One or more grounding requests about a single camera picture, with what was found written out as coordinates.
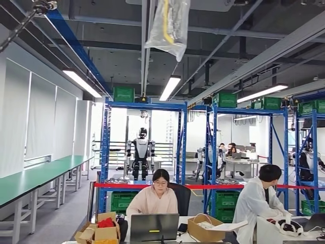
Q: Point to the green top workbench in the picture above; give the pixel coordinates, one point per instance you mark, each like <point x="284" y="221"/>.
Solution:
<point x="20" y="182"/>
<point x="73" y="160"/>

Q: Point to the black yellow hoist trolley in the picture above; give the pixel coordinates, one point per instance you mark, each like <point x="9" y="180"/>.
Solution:
<point x="143" y="99"/>

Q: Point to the grey laptop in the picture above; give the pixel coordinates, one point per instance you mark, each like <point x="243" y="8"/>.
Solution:
<point x="154" y="225"/>

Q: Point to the black office chair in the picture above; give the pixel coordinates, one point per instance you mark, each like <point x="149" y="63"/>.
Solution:
<point x="182" y="198"/>

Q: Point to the blue steel rack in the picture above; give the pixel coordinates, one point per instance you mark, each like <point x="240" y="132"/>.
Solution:
<point x="314" y="151"/>
<point x="104" y="151"/>
<point x="213" y="151"/>

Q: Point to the long ceiling light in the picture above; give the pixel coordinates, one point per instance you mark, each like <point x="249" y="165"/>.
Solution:
<point x="261" y="93"/>
<point x="81" y="83"/>
<point x="170" y="88"/>

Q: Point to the blue overhead beam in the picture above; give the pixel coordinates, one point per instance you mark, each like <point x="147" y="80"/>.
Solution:
<point x="76" y="50"/>

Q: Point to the clear plastic bag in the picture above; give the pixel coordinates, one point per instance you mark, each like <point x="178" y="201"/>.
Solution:
<point x="175" y="40"/>

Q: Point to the black upright panel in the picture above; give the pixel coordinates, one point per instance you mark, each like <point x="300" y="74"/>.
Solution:
<point x="90" y="202"/>

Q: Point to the black laptop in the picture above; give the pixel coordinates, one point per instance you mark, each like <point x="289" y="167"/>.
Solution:
<point x="316" y="222"/>

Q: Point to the white office desk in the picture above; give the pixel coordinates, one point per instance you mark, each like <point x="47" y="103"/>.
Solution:
<point x="241" y="163"/>

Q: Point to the black phone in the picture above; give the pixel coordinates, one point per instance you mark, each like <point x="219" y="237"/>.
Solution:
<point x="182" y="228"/>

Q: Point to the green plastic crate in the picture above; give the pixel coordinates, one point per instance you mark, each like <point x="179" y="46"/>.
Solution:
<point x="312" y="208"/>
<point x="225" y="100"/>
<point x="271" y="103"/>
<point x="124" y="95"/>
<point x="227" y="205"/>
<point x="305" y="107"/>
<point x="320" y="106"/>
<point x="123" y="202"/>

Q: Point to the open cardboard box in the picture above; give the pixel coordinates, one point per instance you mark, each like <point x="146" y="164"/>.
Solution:
<point x="106" y="234"/>

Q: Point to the white VR headset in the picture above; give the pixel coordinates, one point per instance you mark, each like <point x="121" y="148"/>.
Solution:
<point x="286" y="225"/>

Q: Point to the red barrier belt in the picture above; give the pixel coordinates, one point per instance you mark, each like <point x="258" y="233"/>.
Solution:
<point x="203" y="186"/>

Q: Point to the person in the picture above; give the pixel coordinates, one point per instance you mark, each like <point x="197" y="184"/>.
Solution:
<point x="253" y="208"/>
<point x="232" y="150"/>
<point x="222" y="149"/>
<point x="152" y="202"/>

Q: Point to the white foam strip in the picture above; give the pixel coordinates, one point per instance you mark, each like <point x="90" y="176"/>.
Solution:
<point x="233" y="225"/>

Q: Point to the white roller blind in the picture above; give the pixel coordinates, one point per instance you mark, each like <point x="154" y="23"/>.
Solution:
<point x="13" y="118"/>
<point x="65" y="124"/>
<point x="41" y="118"/>

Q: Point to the grey hoist rail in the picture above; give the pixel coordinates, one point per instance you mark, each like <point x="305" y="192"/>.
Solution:
<point x="145" y="50"/>

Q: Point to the white black humanoid robot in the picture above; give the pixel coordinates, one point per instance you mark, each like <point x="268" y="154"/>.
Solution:
<point x="305" y="161"/>
<point x="141" y="148"/>
<point x="199" y="158"/>

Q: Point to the red cloth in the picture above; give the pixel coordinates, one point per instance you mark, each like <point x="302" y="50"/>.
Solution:
<point x="105" y="223"/>

